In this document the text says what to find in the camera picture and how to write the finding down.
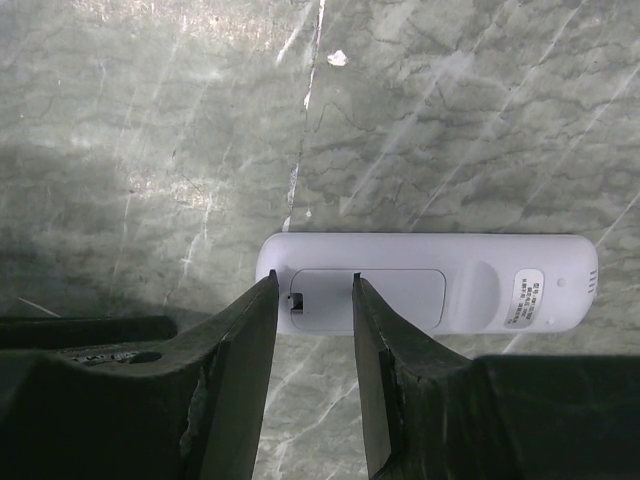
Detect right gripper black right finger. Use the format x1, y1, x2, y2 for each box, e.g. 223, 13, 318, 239
352, 277, 639, 479

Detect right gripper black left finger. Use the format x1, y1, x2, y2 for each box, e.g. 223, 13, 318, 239
1, 273, 279, 479

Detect white remote control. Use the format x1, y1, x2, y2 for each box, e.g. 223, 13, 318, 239
255, 232, 599, 336

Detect white battery cover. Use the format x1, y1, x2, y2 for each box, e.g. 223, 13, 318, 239
288, 269, 446, 336

